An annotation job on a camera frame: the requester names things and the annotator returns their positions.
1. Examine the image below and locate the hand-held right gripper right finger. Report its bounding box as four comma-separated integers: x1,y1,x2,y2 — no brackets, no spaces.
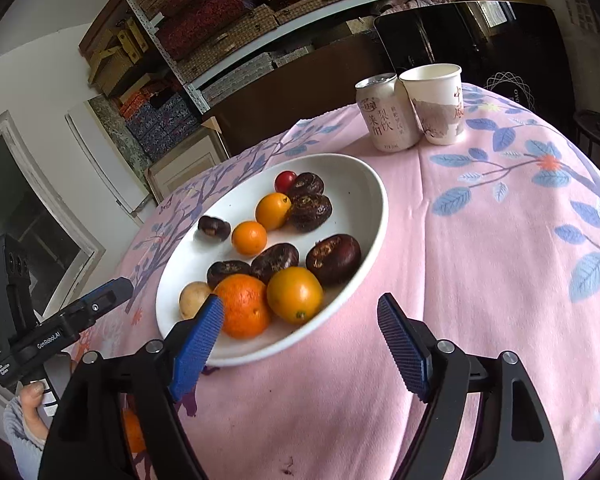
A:
377,292,566,480

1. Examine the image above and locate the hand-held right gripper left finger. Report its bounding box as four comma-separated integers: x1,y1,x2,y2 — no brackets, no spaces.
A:
39,294,226,480

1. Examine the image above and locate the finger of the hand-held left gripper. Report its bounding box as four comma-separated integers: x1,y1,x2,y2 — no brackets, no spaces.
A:
82,276,134,326

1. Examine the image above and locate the small yellow potato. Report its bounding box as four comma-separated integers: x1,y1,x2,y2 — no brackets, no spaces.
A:
179,281,213,321

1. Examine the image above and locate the large orange tangerine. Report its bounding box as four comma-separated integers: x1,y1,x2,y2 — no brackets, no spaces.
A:
213,274,273,341

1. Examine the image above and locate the small orange citrus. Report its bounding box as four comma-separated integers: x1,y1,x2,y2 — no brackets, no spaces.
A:
122,407,146,453
231,221,268,256

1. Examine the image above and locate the yellow-orange citrus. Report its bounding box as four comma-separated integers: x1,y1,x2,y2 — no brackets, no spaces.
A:
255,192,292,231
266,266,324,325

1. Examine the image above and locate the large dark water chestnut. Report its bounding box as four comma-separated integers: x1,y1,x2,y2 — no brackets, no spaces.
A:
305,234,362,286

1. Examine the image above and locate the white plate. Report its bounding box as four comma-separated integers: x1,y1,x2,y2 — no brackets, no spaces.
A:
155,154,390,367

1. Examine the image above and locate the small red cherry tomato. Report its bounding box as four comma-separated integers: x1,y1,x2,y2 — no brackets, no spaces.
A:
274,170,298,194

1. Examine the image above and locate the person's left forearm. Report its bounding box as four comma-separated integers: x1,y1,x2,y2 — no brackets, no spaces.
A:
2,397,48,456

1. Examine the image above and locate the person's left hand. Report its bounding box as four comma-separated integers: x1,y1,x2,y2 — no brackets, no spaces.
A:
19,380,48,433

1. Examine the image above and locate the pink printed tablecloth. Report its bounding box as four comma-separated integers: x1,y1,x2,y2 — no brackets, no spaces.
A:
80,82,600,480

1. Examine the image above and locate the white leaning board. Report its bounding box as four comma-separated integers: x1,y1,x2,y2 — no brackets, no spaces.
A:
65,110,146,221

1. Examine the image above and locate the grey marble slab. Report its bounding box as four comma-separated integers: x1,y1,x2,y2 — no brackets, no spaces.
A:
87,95,153,201

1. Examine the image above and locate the stack of blue floral boxes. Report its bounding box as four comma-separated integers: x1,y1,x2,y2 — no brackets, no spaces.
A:
125,95,201,161

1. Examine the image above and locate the orange-red floral box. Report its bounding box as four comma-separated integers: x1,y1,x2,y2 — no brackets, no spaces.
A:
117,85,156,116

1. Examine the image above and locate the stack of yellow wooden boxes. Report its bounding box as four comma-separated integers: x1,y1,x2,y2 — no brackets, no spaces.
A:
77,0,151,98

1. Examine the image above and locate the white drink can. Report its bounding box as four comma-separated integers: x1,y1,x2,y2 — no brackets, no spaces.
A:
355,73,421,153

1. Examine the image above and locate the white paper cup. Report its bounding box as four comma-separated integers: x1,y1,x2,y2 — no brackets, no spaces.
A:
399,63,465,146

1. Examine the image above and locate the stack of grey patterned boxes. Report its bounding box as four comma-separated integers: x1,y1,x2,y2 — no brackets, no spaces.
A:
200,45,313,106

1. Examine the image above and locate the brown cardboard sheet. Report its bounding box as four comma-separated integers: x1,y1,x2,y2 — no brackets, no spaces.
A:
215,35,401,156

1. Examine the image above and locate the stack of woven boxes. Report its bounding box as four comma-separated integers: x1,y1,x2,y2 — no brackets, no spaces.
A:
130,0,416,86

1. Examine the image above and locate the dark red patterned box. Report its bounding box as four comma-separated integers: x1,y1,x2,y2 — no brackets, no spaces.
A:
155,0,251,61

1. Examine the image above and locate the black cabinet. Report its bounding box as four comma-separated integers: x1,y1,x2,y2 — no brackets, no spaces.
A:
375,2,576,116

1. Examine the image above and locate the pink folded cloth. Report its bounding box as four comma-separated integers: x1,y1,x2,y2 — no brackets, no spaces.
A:
380,0,461,16

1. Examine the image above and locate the white window frame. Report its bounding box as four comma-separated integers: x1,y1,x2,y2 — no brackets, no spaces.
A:
0,110,106,406

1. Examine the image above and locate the wooden picture frame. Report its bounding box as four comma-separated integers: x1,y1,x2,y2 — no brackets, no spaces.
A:
144,117,231,206

